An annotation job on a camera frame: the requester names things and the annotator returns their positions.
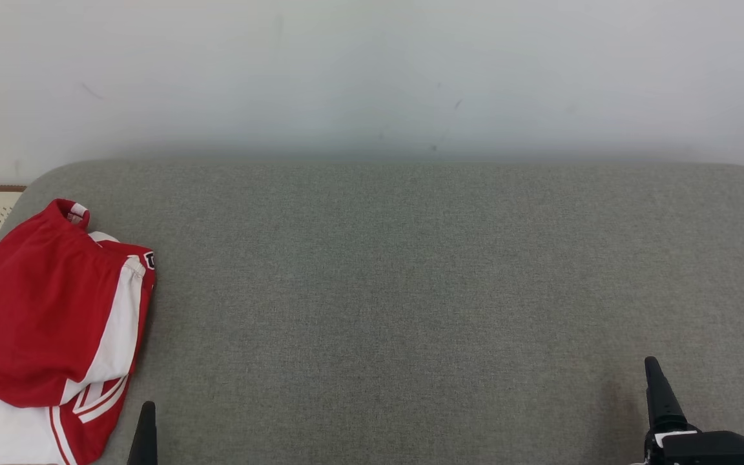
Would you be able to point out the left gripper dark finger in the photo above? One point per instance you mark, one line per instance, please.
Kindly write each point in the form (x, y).
(144, 442)

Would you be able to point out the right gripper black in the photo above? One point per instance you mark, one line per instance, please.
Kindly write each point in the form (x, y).
(714, 450)

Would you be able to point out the red white Bulls 23 jersey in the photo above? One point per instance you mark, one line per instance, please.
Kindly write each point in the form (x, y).
(10, 433)

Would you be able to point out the red shorts white stripe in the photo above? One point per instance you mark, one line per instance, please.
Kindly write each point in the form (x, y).
(36, 310)

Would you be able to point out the grey fabric sofa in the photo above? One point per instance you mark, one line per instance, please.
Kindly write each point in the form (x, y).
(411, 310)

